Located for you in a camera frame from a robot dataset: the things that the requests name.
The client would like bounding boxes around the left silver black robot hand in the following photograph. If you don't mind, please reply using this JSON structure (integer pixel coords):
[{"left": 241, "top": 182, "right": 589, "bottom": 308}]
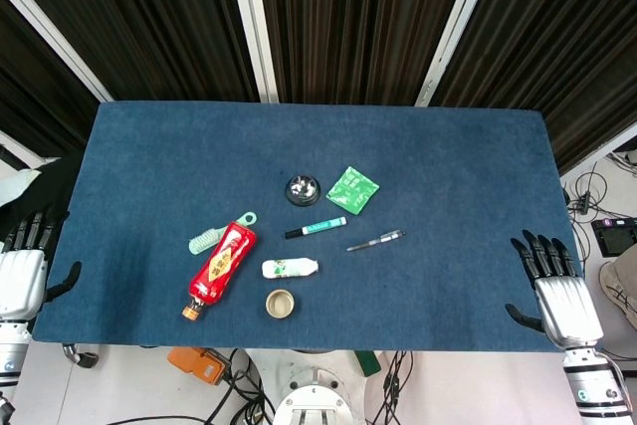
[{"left": 0, "top": 205, "right": 83, "bottom": 321}]

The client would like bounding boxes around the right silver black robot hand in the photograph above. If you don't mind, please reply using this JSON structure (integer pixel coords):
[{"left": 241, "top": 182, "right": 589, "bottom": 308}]
[{"left": 504, "top": 229, "right": 605, "bottom": 349}]

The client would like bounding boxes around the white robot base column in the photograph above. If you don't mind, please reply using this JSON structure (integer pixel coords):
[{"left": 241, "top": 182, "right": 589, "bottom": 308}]
[{"left": 248, "top": 348, "right": 384, "bottom": 425}]

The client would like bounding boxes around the dark ballpoint pen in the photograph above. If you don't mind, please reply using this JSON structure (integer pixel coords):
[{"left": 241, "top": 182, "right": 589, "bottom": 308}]
[{"left": 345, "top": 230, "right": 407, "bottom": 253}]

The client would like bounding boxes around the beige sneaker shoe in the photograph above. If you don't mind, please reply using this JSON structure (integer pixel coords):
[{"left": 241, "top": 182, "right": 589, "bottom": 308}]
[{"left": 598, "top": 244, "right": 637, "bottom": 330}]

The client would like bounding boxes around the black electronic device box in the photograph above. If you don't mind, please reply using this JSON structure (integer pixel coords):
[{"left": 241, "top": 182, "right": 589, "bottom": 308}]
[{"left": 590, "top": 217, "right": 637, "bottom": 257}]

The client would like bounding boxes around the table leg caster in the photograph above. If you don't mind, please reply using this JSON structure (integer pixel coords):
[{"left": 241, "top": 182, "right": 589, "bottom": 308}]
[{"left": 61, "top": 342, "right": 100, "bottom": 369}]

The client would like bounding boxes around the mint green hair brush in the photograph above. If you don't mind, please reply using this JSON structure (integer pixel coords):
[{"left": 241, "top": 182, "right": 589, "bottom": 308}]
[{"left": 188, "top": 211, "right": 259, "bottom": 257}]

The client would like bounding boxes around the orange control box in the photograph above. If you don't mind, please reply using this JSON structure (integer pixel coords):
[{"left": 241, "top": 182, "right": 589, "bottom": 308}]
[{"left": 166, "top": 346, "right": 228, "bottom": 386}]

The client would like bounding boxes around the red sauce bottle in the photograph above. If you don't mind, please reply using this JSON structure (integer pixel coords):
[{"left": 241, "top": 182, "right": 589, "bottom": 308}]
[{"left": 180, "top": 220, "right": 259, "bottom": 321}]

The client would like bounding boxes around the green snack packet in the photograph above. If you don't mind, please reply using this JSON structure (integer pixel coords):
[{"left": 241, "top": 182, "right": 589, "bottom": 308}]
[{"left": 325, "top": 165, "right": 380, "bottom": 217}]

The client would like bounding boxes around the teal whiteboard marker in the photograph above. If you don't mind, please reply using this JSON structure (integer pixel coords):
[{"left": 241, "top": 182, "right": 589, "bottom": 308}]
[{"left": 284, "top": 216, "right": 348, "bottom": 240}]

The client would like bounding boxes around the small white milk bottle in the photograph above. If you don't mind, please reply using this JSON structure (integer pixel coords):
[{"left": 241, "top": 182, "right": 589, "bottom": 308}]
[{"left": 261, "top": 257, "right": 319, "bottom": 280}]

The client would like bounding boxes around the blue felt table mat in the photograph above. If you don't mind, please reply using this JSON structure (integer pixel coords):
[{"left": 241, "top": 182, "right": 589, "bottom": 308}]
[{"left": 30, "top": 101, "right": 596, "bottom": 353}]

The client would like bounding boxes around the black chrome call bell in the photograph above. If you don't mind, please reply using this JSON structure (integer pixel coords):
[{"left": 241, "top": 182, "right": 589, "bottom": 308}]
[{"left": 285, "top": 174, "right": 320, "bottom": 208}]

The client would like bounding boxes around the green clamp bracket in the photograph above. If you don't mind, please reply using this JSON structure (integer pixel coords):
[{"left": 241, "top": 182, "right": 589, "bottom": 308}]
[{"left": 353, "top": 349, "right": 383, "bottom": 377}]

